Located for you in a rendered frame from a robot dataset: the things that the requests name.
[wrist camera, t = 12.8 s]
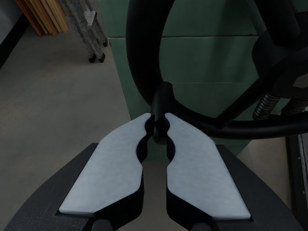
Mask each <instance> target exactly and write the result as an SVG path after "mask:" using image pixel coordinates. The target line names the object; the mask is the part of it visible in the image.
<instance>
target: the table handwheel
mask: <svg viewBox="0 0 308 231"><path fill-rule="evenodd" d="M174 1H175V0H130V1H129V6H128V12H127V20H126V54H127V60H128V64H129V68H130V72H131V75H132V78H133V80H134V82H135V85H136V87H137V89H138V91H139V93H140V94H141V96H142V97H143V99H144V100H145V101H146V103H147V104H148V105H149V106H150V107H152V101H153V97H154V93H155V87H156V84H157V83H159V82H162V81H163V78H162V75H161V72H160V64H159V52H160V42H161V37H162V33H163V30H164V27H165V23H166V20H167V17H168V15H169V13H170V10H171V8H172V6H173V4H174ZM243 2H244V5H245V7H246V9H247V11H248V13H249V16H250V18H251V20H252V23H253V25H254V27H255V30H256V32H257V34H258V37H259V38H258V39H257V41H256V42H255V44H254V46H253V49H252V59H253V62H254V65H255V67H256V70H257V73H258V76H259V78H258V79H257V80H256V81H255V82H254V83H253V84H252V85H251V86H250V87H249V88H248V89H247V90H246V91H245V92H244V93H243V94H242V95H241V96H240V97H239V98H238V99H237V100H236V101H235V102H234V103H233V104H231V105H230V106H229V107H228V108H227V109H226V110H224V111H223V112H222V113H221V114H220V115H219V116H218V117H216V118H213V117H209V116H205V115H202V114H199V113H197V112H194V111H192V110H190V109H188V108H187V107H185V106H183V105H182V104H181V103H179V102H178V101H177V100H176V108H177V114H178V118H180V119H182V120H184V121H185V122H187V123H189V124H191V125H193V126H194V127H196V128H197V129H199V130H201V131H202V132H203V133H205V134H206V135H207V136H208V137H213V138H222V139H233V140H257V139H271V138H282V137H288V136H295V135H300V134H305V133H308V111H305V112H301V113H297V114H293V115H287V116H282V117H277V118H271V119H263V120H251V121H234V119H235V118H237V117H238V116H239V115H240V114H241V113H242V112H244V111H245V110H246V109H248V108H249V107H250V106H252V105H253V104H254V103H256V102H257V101H259V100H260V99H261V98H263V97H264V96H265V95H267V94H269V95H271V96H274V97H279V98H284V99H297V98H302V97H307V96H308V11H304V12H298V10H297V9H296V8H295V6H294V5H293V3H292V2H291V1H290V0H243Z"/></svg>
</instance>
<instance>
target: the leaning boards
mask: <svg viewBox="0 0 308 231"><path fill-rule="evenodd" d="M66 1H67V0H66ZM15 2H16V3H17V4H18V6H19V7H20V9H21V10H22V12H23V13H24V15H25V16H26V18H27V19H28V20H29V22H30V23H31V25H32V26H33V28H34V29H35V31H36V32H37V34H38V35H39V36H40V37H42V35H43V34H44V32H45V33H48V32H49V33H52V34H53V36H55V35H56V33H57V31H59V32H62V31H63V33H66V32H67V30H68V26H67V24H66V23H67V21H66V19H65V17H66V13H65V11H64V9H63V7H62V6H61V4H60V2H59V0H15ZM67 3H68V2H67ZM68 5H69V4H68ZM69 7H70V5H69ZM70 9H71V7H70ZM71 11H72V9H71ZM72 13H73V11H72ZM73 15H74V13H73Z"/></svg>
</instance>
